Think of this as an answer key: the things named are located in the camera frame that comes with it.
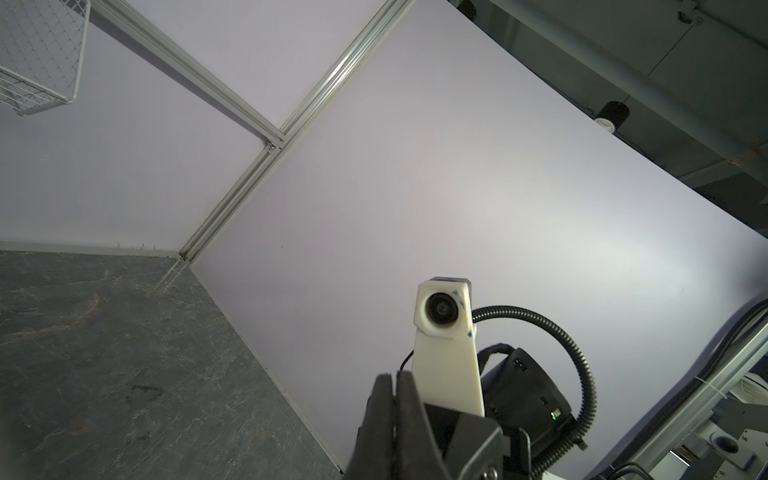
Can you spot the aluminium horizontal back bar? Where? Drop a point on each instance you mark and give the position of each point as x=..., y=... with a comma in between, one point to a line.
x=176, y=62

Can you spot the long white wire basket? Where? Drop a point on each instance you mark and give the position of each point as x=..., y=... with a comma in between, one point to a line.
x=42, y=51

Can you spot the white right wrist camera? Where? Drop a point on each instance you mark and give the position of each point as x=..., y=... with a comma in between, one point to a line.
x=447, y=342

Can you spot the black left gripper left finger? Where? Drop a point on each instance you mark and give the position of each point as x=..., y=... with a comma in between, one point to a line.
x=373, y=453

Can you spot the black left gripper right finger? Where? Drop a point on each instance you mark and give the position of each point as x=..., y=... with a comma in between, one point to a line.
x=416, y=455

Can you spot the aluminium frame corner post right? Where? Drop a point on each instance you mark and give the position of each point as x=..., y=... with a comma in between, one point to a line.
x=354, y=56

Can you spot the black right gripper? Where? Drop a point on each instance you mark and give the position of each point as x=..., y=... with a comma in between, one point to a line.
x=489, y=414

